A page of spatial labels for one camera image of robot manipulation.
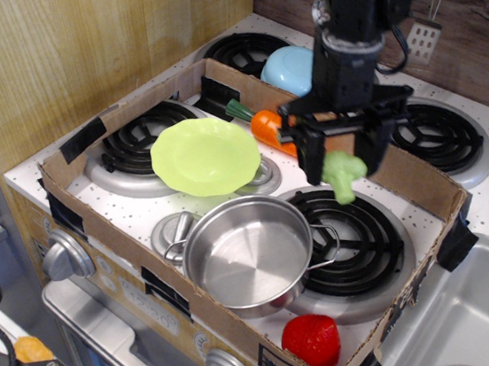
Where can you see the hanging silver slotted spatula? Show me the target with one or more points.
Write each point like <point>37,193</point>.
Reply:
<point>424,36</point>

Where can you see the stainless steel pan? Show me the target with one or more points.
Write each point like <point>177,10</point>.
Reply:
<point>251,254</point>

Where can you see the silver stove top knob front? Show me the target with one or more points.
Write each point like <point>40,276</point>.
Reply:
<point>169,235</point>

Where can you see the light green plastic plate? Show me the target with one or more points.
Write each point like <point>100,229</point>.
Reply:
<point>205,157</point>

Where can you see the front right black burner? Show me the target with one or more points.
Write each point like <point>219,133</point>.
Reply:
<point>362,255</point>

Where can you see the hanging silver strainer ladle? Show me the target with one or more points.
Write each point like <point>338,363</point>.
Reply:
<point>320,12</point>

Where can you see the front left black burner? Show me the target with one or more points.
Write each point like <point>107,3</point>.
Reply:
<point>121,163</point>

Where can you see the orange object bottom left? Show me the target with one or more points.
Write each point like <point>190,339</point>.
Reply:
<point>30,349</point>

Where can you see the silver oven knob left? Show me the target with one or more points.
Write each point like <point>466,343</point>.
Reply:
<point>66,257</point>

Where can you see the silver oven door handle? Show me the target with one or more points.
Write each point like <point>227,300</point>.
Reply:
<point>96,326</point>

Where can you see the light blue plastic bowl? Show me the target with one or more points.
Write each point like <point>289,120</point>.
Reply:
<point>290,68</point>

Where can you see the back right black burner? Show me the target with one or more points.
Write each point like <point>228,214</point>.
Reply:
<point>446,138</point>

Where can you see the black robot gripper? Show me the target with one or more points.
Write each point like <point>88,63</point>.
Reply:
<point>344,99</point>

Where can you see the green toy broccoli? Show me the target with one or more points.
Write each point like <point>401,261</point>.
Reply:
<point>339,171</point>

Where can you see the red toy strawberry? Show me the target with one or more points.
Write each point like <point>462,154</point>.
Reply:
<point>314,339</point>

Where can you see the silver sink basin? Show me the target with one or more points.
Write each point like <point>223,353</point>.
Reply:
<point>449,324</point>

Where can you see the brown cardboard fence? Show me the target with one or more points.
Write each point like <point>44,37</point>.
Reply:
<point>117,232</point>

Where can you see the orange toy carrot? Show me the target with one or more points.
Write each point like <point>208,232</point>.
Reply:
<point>264,125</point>

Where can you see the silver stove top knob middle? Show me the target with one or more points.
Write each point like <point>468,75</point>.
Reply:
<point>266,180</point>

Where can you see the silver stove knob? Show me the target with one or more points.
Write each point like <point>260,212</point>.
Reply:
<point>169,235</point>
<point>266,180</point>

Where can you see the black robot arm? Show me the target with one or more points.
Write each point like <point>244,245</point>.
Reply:
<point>363,23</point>

